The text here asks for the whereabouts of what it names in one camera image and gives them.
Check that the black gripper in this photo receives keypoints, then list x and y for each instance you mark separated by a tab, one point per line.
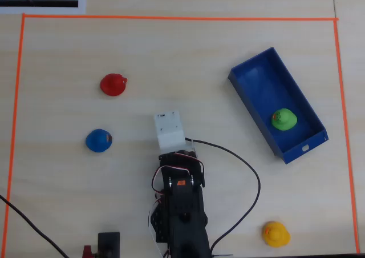
181	154

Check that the green rubber duck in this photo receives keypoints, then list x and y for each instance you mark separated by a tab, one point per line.
284	120

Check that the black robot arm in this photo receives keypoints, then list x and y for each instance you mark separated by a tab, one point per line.
185	221

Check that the blue rubber duck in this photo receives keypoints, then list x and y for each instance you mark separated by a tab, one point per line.
97	140

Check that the red rubber duck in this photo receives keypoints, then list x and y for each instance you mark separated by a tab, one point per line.
112	84

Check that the blue plastic box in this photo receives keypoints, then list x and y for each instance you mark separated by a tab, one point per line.
265	86

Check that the yellow rubber duck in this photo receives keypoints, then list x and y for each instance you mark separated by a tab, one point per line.
276	235

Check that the orange tape strip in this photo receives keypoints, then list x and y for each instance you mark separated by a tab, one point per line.
142	17
345	126
15	112

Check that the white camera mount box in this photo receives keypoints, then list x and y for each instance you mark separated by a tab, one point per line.
170	129

